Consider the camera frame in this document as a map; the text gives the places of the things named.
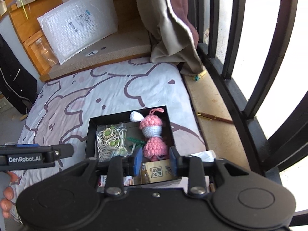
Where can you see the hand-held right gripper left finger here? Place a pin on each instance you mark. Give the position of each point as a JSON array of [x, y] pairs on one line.
[[137, 161]]

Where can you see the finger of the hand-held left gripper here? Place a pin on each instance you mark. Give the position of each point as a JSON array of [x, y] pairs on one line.
[[63, 150]]

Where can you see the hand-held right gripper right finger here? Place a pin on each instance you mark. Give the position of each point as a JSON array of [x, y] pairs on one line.
[[173, 160]]

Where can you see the green clothes pegs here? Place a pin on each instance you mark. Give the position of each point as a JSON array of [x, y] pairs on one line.
[[134, 141]]

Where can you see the yellow small carton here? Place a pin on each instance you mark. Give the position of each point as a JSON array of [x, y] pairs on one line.
[[156, 172]]

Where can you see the red playing card box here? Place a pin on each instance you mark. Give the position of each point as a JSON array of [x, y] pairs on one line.
[[127, 181]]

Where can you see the pink crochet doll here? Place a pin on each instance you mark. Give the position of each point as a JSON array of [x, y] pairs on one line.
[[151, 130]]

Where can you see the black cardboard box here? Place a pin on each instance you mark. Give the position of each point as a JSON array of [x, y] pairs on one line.
[[93, 127]]

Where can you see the person's left hand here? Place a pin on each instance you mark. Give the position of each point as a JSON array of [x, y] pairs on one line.
[[8, 193]]

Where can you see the white paper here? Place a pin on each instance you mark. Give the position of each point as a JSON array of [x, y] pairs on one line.
[[204, 155]]

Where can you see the brown pen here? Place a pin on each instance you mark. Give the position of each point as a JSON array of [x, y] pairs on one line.
[[214, 118]]

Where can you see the beige windowsill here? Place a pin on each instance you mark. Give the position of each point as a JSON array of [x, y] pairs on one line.
[[211, 96]]

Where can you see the black jacket with white trim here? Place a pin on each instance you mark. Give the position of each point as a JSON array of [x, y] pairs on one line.
[[14, 81]]

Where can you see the small green object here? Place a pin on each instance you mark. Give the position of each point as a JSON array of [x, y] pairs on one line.
[[197, 77]]

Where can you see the black window railing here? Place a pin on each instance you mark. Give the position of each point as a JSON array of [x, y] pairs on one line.
[[231, 81]]

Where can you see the clear plastic bottle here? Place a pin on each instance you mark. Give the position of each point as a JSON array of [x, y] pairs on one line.
[[47, 51]]

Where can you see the beige bear-face cushion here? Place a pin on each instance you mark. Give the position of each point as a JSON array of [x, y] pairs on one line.
[[120, 48]]

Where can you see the white bubble mailer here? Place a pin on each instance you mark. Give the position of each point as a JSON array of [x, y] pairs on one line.
[[77, 24]]

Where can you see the beige curtain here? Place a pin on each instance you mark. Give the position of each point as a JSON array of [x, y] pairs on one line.
[[163, 28]]

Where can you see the wooden cabinet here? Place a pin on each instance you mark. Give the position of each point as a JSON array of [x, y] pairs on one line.
[[28, 12]]

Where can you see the yellow-green ribbon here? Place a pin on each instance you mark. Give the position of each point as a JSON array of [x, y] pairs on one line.
[[24, 9]]

